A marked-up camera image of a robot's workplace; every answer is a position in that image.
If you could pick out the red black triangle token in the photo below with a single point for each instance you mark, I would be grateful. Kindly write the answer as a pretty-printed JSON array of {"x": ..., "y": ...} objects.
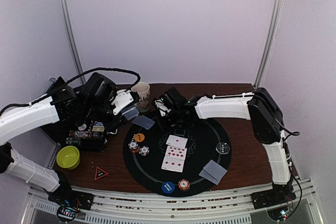
[{"x": 100, "y": 173}]

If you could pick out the aluminium front rail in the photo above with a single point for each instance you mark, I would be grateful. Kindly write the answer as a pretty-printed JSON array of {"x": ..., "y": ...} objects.
[{"x": 217, "y": 206}]

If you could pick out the white floral mug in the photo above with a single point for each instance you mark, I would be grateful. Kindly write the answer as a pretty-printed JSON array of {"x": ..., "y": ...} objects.
[{"x": 143, "y": 90}]

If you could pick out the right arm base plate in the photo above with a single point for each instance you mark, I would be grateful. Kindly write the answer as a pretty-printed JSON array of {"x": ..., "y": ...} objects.
[{"x": 269, "y": 198}]

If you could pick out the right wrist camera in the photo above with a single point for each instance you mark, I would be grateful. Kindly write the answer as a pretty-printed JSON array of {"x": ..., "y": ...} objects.
[{"x": 162, "y": 108}]

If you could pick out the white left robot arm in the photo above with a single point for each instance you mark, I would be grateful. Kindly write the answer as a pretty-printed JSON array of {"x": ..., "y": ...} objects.
[{"x": 18, "y": 120}]

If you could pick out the orange big blind button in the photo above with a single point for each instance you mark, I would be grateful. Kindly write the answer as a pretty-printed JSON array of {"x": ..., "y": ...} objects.
[{"x": 139, "y": 137}]

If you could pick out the dark white poker chip stack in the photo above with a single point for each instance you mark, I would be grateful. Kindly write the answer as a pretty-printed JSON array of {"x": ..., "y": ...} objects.
[{"x": 144, "y": 151}]

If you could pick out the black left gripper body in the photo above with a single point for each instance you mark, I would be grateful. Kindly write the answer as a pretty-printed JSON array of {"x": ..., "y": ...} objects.
[{"x": 95, "y": 111}]

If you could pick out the texas holdem card box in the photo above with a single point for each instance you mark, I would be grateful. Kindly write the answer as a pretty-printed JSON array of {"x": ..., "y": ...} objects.
[{"x": 98, "y": 127}]

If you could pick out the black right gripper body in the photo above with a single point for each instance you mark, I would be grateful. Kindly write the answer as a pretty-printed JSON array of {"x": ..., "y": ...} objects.
[{"x": 168, "y": 116}]

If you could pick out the round black poker mat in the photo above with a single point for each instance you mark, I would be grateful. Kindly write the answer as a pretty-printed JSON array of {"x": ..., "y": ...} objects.
[{"x": 201, "y": 148}]

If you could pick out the nine of diamonds card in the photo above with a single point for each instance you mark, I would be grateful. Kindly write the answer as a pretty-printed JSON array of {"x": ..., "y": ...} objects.
[{"x": 176, "y": 152}]

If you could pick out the left aluminium frame post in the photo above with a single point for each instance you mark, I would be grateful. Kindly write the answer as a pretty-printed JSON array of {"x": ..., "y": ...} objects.
[{"x": 70, "y": 36}]

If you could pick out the white dealer button in case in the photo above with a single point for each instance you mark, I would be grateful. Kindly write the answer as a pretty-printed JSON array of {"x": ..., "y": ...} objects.
[{"x": 82, "y": 127}]

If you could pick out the clear dealer button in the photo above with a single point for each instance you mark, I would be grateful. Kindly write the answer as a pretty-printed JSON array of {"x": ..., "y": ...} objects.
[{"x": 222, "y": 148}]

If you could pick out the blue card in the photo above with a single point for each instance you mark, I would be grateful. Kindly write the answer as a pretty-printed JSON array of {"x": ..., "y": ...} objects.
[
  {"x": 213, "y": 172},
  {"x": 143, "y": 122}
]

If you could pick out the blue playing card deck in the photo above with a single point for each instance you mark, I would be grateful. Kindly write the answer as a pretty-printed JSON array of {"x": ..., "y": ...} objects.
[{"x": 130, "y": 113}]

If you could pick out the blue small blind button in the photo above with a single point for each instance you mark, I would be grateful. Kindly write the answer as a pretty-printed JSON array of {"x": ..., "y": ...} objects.
[{"x": 168, "y": 188}]

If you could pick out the lime green bowl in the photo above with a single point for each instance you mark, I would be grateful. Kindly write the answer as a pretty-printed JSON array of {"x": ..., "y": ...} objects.
[{"x": 68, "y": 158}]

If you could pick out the black poker chip case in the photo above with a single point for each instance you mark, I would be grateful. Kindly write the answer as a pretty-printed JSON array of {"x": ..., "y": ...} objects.
[{"x": 86, "y": 137}]

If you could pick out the right aluminium frame post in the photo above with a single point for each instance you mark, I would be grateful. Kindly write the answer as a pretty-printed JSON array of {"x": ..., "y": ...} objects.
[{"x": 269, "y": 44}]

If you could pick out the blue white poker chip stack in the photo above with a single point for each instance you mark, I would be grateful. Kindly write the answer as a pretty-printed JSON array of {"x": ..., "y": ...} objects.
[{"x": 133, "y": 146}]

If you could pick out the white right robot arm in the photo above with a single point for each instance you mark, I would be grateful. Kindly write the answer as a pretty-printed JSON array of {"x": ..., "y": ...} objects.
[{"x": 258, "y": 107}]

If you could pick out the aluminium frame post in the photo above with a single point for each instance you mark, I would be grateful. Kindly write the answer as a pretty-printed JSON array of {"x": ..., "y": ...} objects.
[
  {"x": 269, "y": 44},
  {"x": 70, "y": 36}
]

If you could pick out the red poker chip stack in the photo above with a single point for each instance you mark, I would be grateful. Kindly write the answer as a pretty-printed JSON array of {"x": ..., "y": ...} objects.
[{"x": 184, "y": 185}]

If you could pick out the three of diamonds card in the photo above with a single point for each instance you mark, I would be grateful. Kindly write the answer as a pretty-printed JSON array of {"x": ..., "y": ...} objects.
[{"x": 172, "y": 164}]

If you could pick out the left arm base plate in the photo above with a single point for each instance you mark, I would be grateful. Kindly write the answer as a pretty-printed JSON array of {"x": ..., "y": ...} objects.
[{"x": 77, "y": 200}]

